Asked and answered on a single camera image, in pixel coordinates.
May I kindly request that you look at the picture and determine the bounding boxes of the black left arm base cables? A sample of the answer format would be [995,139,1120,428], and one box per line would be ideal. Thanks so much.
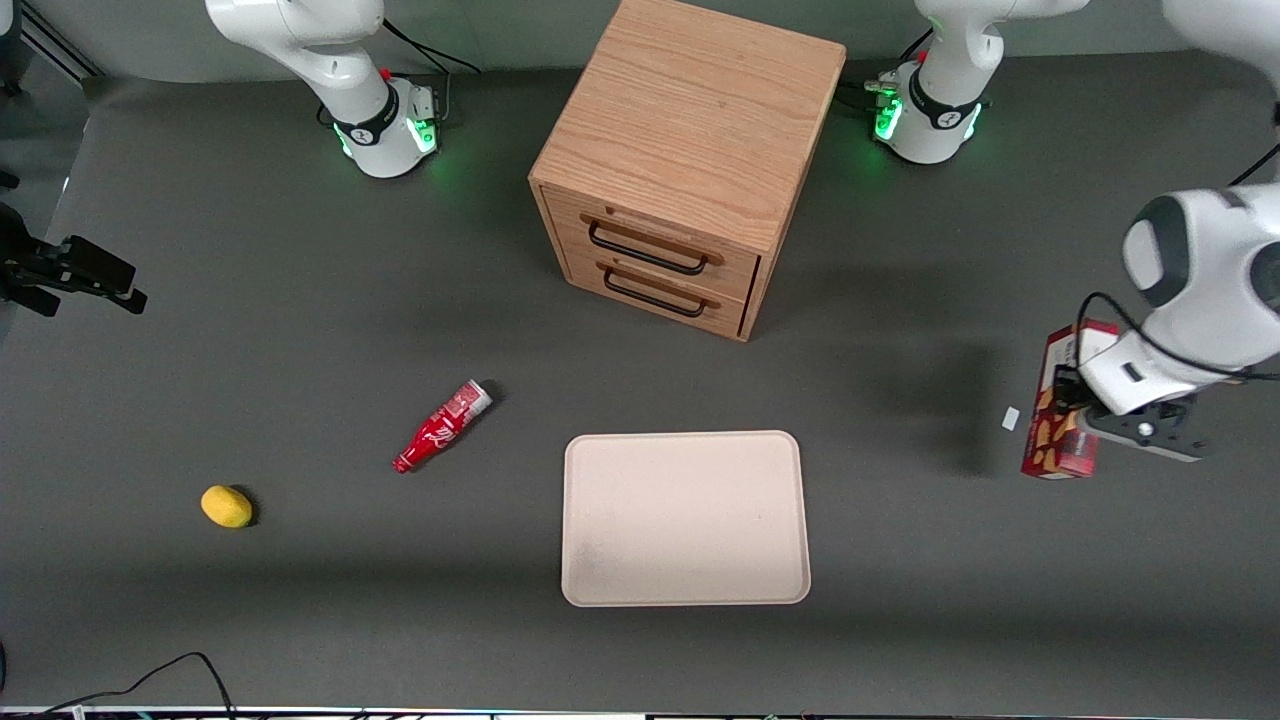
[835,30,936,113]

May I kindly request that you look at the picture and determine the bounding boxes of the wooden drawer cabinet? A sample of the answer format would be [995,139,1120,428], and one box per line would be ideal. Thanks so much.
[528,0,848,343]

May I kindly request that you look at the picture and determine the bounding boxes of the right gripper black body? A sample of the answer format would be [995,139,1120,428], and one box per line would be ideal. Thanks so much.
[0,203,67,293]

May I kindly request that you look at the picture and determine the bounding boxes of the red cookie box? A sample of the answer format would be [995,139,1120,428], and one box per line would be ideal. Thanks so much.
[1020,318,1122,481]

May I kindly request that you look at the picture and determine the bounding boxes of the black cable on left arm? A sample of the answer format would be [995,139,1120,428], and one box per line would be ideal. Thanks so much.
[1073,140,1280,389]

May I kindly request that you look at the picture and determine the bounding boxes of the wooden drawer with black handle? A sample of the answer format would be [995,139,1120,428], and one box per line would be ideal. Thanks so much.
[562,248,753,337]
[543,187,761,301]

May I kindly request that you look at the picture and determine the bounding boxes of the red cola bottle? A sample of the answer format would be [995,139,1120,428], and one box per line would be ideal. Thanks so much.
[392,379,494,475]

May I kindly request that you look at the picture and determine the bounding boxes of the aluminium frame rail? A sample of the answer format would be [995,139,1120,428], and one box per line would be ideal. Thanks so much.
[18,0,103,83]

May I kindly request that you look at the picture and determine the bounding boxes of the beige rectangular tray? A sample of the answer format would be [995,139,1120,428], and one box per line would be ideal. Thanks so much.
[561,430,812,608]

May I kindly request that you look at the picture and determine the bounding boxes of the black right arm base cable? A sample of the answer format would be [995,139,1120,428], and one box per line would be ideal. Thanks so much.
[380,18,482,126]

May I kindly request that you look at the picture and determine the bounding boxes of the yellow lemon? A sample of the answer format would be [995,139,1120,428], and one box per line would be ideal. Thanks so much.
[200,485,254,529]

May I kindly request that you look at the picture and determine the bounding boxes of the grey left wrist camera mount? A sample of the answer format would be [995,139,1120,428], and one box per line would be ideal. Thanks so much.
[1078,398,1217,463]

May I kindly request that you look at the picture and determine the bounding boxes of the black cable on table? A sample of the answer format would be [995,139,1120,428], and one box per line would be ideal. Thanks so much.
[0,651,237,720]

